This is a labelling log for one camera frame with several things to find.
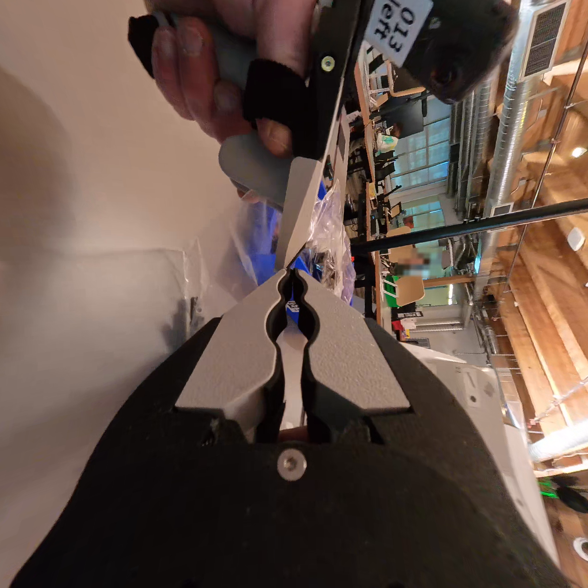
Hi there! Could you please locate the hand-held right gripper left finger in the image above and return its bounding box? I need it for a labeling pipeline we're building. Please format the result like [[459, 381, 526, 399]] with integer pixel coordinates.
[[174, 269, 291, 443]]

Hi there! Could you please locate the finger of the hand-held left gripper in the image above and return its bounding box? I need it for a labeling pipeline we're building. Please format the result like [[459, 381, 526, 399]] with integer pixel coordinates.
[[274, 156, 323, 271]]

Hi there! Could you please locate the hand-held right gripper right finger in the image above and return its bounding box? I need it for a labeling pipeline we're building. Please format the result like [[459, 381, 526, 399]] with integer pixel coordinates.
[[292, 269, 412, 444]]

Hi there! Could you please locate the clear plastic bag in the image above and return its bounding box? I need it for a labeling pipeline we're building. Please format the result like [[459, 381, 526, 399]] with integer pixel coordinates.
[[181, 202, 286, 332]]

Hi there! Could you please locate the person's left hand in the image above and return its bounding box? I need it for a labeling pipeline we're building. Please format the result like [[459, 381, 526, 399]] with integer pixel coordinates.
[[145, 0, 319, 159]]

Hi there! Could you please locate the clear bag of small parts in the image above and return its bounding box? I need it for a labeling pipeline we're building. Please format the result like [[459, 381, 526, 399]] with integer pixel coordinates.
[[307, 179, 357, 304]]

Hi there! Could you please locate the blue plastic bin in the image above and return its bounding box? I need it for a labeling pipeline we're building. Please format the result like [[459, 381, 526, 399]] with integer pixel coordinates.
[[276, 181, 364, 322]]

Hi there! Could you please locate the pale wooden chair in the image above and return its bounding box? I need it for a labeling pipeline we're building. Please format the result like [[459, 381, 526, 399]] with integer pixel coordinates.
[[393, 276, 426, 307]]

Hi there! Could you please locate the black metal pole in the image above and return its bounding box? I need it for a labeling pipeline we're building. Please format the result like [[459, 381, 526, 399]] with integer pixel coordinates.
[[351, 198, 588, 254]]

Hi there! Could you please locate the silver ventilation duct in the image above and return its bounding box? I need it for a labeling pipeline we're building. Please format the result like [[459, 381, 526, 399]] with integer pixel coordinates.
[[473, 0, 575, 295]]

